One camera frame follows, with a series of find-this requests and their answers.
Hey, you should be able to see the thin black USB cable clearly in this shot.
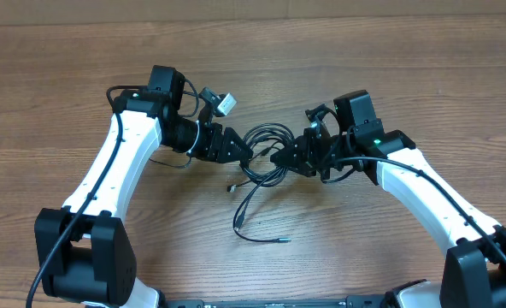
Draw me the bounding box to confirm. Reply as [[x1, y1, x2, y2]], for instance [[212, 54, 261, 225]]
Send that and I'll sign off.
[[232, 147, 292, 245]]

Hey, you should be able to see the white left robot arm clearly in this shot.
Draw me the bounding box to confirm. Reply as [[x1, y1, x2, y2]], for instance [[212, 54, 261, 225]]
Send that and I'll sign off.
[[26, 66, 252, 307]]

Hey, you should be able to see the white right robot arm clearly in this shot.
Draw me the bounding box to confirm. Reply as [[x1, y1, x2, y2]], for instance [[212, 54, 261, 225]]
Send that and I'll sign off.
[[271, 90, 506, 308]]

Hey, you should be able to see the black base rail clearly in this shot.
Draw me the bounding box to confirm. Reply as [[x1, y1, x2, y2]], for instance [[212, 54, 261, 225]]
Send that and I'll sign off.
[[162, 280, 442, 308]]

